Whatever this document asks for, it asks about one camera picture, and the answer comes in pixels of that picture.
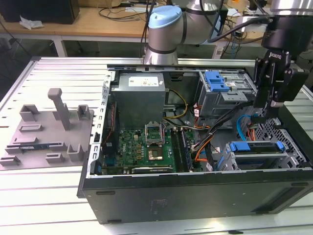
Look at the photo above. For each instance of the RAM stick with blue label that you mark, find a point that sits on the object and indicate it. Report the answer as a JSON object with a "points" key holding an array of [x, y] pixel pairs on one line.
{"points": [[31, 147]]}

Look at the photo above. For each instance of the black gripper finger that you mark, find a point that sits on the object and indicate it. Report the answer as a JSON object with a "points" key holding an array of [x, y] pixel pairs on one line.
{"points": [[293, 85], [260, 93]]}

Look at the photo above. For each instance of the black open PC case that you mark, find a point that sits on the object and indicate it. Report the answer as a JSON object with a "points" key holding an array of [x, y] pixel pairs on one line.
{"points": [[171, 200]]}

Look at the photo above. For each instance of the CPU socket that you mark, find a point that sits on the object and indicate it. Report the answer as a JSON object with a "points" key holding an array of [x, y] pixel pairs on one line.
{"points": [[156, 154]]}

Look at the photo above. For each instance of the white crumpled paper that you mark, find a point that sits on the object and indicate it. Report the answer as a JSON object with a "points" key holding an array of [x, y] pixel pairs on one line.
{"points": [[30, 23]]}

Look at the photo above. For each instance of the metal disk bay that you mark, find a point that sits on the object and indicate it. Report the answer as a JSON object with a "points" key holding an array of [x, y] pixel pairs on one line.
{"points": [[259, 162]]}

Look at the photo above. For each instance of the blue empty disk carrier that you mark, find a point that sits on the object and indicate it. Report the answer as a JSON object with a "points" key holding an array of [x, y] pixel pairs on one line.
{"points": [[214, 80]]}

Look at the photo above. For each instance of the black graphics card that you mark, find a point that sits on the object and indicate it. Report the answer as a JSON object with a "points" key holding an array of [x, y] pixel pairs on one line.
{"points": [[151, 170]]}

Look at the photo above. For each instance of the metal drive cage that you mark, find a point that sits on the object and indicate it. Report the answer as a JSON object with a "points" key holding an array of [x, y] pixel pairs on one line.
{"points": [[220, 102]]}

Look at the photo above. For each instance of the grey power supply unit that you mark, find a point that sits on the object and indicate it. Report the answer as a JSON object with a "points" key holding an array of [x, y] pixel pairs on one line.
{"points": [[137, 102]]}

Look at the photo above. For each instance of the dark RAM stick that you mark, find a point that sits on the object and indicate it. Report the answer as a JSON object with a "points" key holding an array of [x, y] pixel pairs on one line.
{"points": [[185, 151]]}

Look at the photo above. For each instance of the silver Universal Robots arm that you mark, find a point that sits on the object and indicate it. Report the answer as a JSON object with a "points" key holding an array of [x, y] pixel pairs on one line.
{"points": [[166, 31]]}

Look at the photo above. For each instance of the grey parts rack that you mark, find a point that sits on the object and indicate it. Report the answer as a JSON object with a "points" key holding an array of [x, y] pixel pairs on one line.
{"points": [[49, 147]]}

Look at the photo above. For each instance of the green motherboard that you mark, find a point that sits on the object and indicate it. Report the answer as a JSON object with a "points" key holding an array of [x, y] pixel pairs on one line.
{"points": [[129, 147]]}

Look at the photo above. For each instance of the black RAM slot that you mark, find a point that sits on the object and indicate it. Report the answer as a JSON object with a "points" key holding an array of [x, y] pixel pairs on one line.
{"points": [[174, 149]]}

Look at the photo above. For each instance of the wooden desk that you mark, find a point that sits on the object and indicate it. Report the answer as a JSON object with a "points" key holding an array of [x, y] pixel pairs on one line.
{"points": [[97, 27]]}

